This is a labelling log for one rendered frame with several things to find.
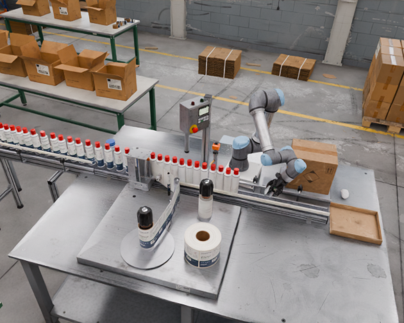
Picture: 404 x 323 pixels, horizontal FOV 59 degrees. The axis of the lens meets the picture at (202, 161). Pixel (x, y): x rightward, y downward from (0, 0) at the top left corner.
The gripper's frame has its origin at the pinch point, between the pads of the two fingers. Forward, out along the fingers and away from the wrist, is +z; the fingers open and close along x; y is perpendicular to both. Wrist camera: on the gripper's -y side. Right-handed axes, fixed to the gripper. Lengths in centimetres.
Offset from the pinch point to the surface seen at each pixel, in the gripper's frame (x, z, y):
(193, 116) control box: -68, -15, -1
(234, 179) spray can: -23.0, 3.4, 2.5
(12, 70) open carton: -255, 160, -130
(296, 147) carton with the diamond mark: 3.1, -23.1, -32.2
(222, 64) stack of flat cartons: -62, 118, -382
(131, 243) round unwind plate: -57, 38, 62
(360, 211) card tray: 59, -23, -12
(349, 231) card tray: 53, -19, 8
